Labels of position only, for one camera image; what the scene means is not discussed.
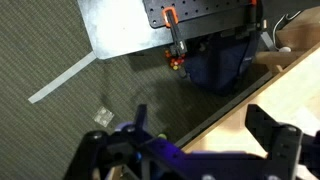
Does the small colourful beads cluster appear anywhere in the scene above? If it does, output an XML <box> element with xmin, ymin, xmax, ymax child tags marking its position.
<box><xmin>164</xmin><ymin>49</ymin><xmax>187</xmax><ymax>72</ymax></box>

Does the light wooden box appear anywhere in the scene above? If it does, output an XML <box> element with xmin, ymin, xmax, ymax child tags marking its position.
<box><xmin>275</xmin><ymin>5</ymin><xmax>320</xmax><ymax>52</ymax></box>

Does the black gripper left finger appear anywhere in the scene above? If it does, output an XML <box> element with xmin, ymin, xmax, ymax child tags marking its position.
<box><xmin>63</xmin><ymin>103</ymin><xmax>158</xmax><ymax>180</ymax></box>

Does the orange black bar clamp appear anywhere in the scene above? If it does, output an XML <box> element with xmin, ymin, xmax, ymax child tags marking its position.
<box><xmin>247</xmin><ymin>0</ymin><xmax>268</xmax><ymax>34</ymax></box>
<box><xmin>161</xmin><ymin>7</ymin><xmax>188</xmax><ymax>58</ymax></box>

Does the white cable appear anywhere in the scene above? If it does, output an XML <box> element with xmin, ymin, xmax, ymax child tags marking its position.
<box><xmin>271</xmin><ymin>9</ymin><xmax>303</xmax><ymax>54</ymax></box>

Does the grey floor tape strip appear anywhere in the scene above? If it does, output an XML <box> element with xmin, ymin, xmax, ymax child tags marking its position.
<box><xmin>27</xmin><ymin>50</ymin><xmax>98</xmax><ymax>105</ymax></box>

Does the dark blue bag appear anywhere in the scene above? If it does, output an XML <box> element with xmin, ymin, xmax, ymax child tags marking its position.
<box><xmin>184</xmin><ymin>31</ymin><xmax>263</xmax><ymax>98</ymax></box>

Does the grey metal base plate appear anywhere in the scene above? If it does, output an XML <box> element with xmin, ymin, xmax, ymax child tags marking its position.
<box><xmin>77</xmin><ymin>0</ymin><xmax>174</xmax><ymax>61</ymax></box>

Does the small clear plastic piece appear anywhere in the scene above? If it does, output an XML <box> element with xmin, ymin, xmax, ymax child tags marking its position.
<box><xmin>93</xmin><ymin>105</ymin><xmax>115</xmax><ymax>128</ymax></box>

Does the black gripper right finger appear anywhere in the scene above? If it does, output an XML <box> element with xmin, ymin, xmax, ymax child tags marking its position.
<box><xmin>245</xmin><ymin>103</ymin><xmax>320</xmax><ymax>180</ymax></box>

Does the black perforated board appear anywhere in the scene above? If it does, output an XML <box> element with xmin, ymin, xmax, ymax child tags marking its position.
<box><xmin>142</xmin><ymin>0</ymin><xmax>261</xmax><ymax>38</ymax></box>

